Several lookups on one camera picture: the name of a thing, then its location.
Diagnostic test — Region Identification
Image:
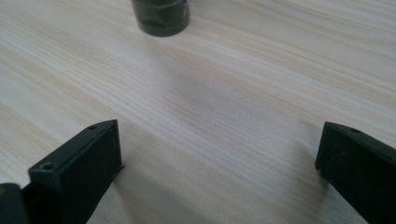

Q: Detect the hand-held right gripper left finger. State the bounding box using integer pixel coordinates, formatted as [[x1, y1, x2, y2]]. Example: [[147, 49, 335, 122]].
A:
[[21, 119, 126, 224]]

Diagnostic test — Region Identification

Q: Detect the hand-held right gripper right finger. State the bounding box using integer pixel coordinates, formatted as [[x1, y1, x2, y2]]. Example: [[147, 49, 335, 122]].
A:
[[315, 121, 396, 224]]

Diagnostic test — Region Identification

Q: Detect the black cylindrical container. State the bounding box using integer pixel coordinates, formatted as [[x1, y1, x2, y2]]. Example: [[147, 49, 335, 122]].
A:
[[130, 0, 191, 38]]

